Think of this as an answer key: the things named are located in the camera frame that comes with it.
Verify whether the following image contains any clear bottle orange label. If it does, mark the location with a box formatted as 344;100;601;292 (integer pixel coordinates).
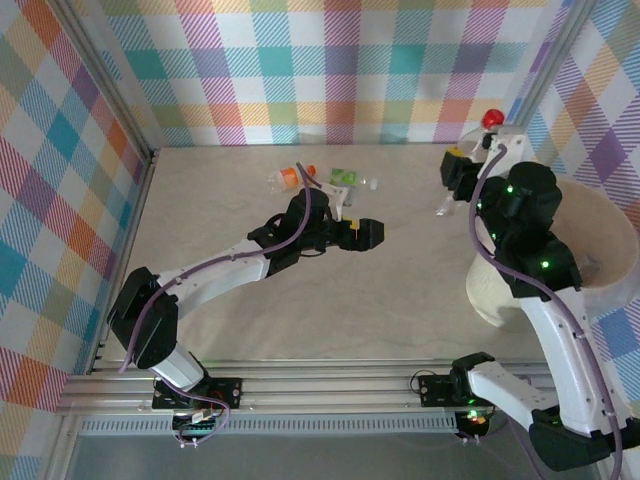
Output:
268;163;317;194

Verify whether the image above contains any clear bottle green label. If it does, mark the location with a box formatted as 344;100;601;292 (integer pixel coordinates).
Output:
328;168;380;194

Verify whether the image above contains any white bin with plastic liner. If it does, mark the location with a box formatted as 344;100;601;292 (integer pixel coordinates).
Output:
464;175;640;331

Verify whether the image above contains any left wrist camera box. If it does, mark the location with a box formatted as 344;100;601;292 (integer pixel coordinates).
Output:
319;180;355;222

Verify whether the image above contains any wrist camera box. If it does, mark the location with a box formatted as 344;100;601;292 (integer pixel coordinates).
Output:
477;125;529;166
319;180;355;222

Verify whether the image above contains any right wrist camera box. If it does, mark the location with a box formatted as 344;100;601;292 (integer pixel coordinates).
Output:
477;125;529;166

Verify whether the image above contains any aluminium frame post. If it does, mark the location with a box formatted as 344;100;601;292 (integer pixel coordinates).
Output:
49;0;162;164
504;0;601;136

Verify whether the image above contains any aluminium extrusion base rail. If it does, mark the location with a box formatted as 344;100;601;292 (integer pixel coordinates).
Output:
55;355;609;416

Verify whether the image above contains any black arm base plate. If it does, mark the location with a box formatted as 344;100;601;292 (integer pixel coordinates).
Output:
417;372;511;409
152;377;244;412

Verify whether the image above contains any aluminium side rail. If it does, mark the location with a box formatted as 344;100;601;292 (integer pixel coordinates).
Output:
87;148;162;376

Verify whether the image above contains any grey slotted cable duct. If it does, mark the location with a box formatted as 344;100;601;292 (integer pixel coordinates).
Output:
79;417;460;437

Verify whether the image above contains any arm controller board with wires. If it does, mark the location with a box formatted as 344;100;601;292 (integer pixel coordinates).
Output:
455;407;494;444
172;407;224;449

